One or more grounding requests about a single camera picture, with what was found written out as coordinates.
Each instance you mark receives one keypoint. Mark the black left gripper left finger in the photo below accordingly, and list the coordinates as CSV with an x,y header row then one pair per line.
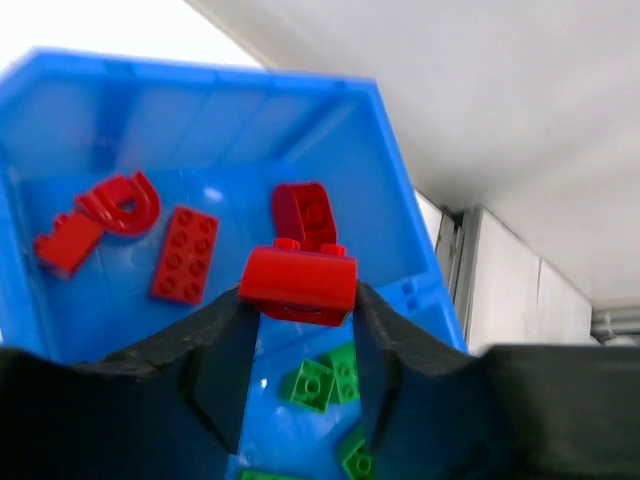
x,y
168,407

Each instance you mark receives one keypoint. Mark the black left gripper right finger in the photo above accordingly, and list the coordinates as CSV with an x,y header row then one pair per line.
x,y
430,411

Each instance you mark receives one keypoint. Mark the green lego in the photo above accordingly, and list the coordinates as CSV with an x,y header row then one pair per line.
x,y
262,475

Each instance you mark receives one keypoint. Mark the small green lego cube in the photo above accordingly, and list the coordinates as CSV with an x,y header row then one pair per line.
x,y
309,386

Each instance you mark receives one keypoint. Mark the green 2x4 lego brick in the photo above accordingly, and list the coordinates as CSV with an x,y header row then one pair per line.
x,y
342,361

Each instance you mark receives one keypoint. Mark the red square lego brick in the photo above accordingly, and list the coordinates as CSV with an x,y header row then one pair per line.
x,y
285,282

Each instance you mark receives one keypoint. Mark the small red lego brick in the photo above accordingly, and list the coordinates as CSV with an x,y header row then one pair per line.
x,y
73,238

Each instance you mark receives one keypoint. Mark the red arch lego piece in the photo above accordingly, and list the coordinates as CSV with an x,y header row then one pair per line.
x,y
122,205

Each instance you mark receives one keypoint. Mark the red rounded lego brick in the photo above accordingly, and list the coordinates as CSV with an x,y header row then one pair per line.
x,y
302,212

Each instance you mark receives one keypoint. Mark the green 2x3 lego brick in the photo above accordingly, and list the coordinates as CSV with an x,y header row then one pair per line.
x,y
353,456

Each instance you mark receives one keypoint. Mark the blue plastic divided bin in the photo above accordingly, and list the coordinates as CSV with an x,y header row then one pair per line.
x,y
218,141

